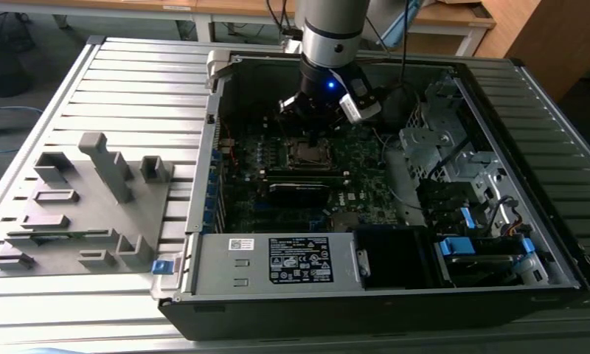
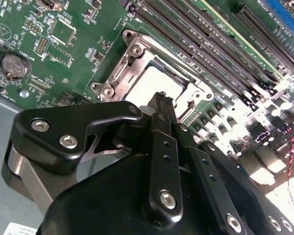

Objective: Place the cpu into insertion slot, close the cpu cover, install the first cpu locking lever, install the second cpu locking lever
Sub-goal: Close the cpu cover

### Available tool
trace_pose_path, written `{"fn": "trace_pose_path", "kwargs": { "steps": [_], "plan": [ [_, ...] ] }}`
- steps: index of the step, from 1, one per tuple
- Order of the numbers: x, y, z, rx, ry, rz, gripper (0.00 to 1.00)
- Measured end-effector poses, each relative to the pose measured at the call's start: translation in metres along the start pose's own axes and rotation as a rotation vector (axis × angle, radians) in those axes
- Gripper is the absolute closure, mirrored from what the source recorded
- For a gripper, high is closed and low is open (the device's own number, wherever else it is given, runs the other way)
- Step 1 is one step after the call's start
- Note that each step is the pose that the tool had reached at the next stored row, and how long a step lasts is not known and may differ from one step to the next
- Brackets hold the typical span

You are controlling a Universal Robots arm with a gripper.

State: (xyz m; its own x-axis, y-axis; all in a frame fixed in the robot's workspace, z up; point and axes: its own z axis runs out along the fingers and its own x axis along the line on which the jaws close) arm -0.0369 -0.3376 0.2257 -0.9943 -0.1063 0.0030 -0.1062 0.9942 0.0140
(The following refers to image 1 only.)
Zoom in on green motherboard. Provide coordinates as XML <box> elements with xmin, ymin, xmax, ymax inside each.
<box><xmin>220</xmin><ymin>125</ymin><xmax>426</xmax><ymax>235</ymax></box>

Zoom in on silver chipset heatsink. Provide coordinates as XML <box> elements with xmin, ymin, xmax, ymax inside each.
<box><xmin>330</xmin><ymin>212</ymin><xmax>362</xmax><ymax>232</ymax></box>

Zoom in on thick black cable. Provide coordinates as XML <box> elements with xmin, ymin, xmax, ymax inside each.
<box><xmin>378</xmin><ymin>81</ymin><xmax>421</xmax><ymax>128</ymax></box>

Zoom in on silver metal drive cage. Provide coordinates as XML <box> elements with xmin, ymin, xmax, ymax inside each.
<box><xmin>397</xmin><ymin>73</ymin><xmax>510</xmax><ymax>232</ymax></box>

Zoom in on black plastic air shroud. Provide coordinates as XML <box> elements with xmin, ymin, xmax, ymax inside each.
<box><xmin>352</xmin><ymin>226</ymin><xmax>438</xmax><ymax>292</ymax></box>

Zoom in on grey parts rack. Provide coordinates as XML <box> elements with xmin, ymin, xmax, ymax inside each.
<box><xmin>0</xmin><ymin>131</ymin><xmax>177</xmax><ymax>279</ymax></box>

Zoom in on black PC case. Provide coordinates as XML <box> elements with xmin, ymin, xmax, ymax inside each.
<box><xmin>148</xmin><ymin>49</ymin><xmax>590</xmax><ymax>342</ymax></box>

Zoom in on hard disk blue carrier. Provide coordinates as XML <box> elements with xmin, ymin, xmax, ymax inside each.
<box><xmin>434</xmin><ymin>235</ymin><xmax>535</xmax><ymax>288</ymax></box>

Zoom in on coloured power wires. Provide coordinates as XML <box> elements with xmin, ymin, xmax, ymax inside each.
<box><xmin>505</xmin><ymin>218</ymin><xmax>531</xmax><ymax>237</ymax></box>

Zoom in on black plastic block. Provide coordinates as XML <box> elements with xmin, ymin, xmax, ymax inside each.
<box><xmin>415</xmin><ymin>179</ymin><xmax>474</xmax><ymax>232</ymax></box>

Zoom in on black graphics card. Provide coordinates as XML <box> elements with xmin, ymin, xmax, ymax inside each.
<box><xmin>266</xmin><ymin>181</ymin><xmax>333</xmax><ymax>208</ymax></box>

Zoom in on metal socket cover frame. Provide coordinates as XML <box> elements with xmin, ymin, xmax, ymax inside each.
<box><xmin>288</xmin><ymin>139</ymin><xmax>337</xmax><ymax>170</ymax></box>

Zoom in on pale blue floor cable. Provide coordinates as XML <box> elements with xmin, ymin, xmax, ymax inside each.
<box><xmin>0</xmin><ymin>105</ymin><xmax>46</xmax><ymax>153</ymax></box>

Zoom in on CPU socket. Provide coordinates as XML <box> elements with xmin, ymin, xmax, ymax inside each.
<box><xmin>284</xmin><ymin>138</ymin><xmax>340</xmax><ymax>172</ymax></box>

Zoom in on grey power supply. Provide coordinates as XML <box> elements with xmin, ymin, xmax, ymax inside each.
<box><xmin>190</xmin><ymin>231</ymin><xmax>365</xmax><ymax>296</ymax></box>

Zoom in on black disk wire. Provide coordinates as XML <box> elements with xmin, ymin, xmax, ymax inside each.
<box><xmin>485</xmin><ymin>194</ymin><xmax>519</xmax><ymax>232</ymax></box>

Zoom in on grey plastic case handle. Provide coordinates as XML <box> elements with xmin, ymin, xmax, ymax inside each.
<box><xmin>205</xmin><ymin>49</ymin><xmax>234</xmax><ymax>92</ymax></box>

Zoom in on wooden desk white frame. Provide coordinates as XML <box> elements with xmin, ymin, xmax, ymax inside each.
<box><xmin>411</xmin><ymin>0</ymin><xmax>498</xmax><ymax>57</ymax></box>
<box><xmin>0</xmin><ymin>0</ymin><xmax>201</xmax><ymax>44</ymax></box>
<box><xmin>196</xmin><ymin>0</ymin><xmax>296</xmax><ymax>44</ymax></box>

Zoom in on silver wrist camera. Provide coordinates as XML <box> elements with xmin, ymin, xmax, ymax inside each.
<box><xmin>337</xmin><ymin>76</ymin><xmax>383</xmax><ymax>125</ymax></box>

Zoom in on thin black cable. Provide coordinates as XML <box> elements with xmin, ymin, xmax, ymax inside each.
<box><xmin>423</xmin><ymin>135</ymin><xmax>471</xmax><ymax>185</ymax></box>

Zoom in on green RAM stick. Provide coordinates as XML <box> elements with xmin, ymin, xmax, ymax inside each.
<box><xmin>28</xmin><ymin>230</ymin><xmax>114</xmax><ymax>243</ymax></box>

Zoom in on wooden cabinet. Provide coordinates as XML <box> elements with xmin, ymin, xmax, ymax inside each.
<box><xmin>474</xmin><ymin>0</ymin><xmax>590</xmax><ymax>103</ymax></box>

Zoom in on silver green CPU plate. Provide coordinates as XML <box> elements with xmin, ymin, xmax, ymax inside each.
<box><xmin>293</xmin><ymin>142</ymin><xmax>326</xmax><ymax>162</ymax></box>

